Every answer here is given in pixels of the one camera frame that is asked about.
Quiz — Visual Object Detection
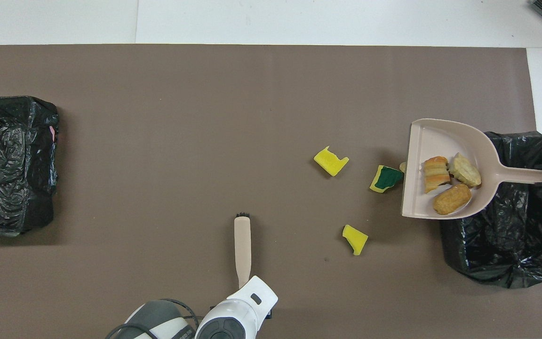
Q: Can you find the black bag-covered closed bin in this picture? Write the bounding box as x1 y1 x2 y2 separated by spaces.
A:
0 96 60 237

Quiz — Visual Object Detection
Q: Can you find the green and yellow sponge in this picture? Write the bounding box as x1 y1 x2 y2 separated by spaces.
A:
370 165 404 194

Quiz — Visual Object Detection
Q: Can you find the notched yellow sponge piece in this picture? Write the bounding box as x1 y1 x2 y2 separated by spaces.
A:
313 146 350 177

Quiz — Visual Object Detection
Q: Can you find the beige plastic dustpan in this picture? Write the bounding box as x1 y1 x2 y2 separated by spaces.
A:
401 118 542 220

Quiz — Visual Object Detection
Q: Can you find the black bag-lined open bin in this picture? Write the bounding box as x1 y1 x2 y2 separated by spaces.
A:
439 131 542 289

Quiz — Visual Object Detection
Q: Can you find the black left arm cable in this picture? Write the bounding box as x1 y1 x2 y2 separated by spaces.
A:
105 298 201 339

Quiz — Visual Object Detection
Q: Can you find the yellow sponge wedge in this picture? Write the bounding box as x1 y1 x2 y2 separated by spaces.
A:
342 225 369 256

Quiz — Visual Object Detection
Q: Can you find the beige hand brush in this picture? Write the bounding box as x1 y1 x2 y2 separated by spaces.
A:
234 213 252 289

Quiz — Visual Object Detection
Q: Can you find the brown table mat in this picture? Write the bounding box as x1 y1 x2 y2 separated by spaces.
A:
0 45 542 339

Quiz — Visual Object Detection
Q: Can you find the brown oval bread roll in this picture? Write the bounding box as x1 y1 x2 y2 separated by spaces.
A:
433 184 472 215

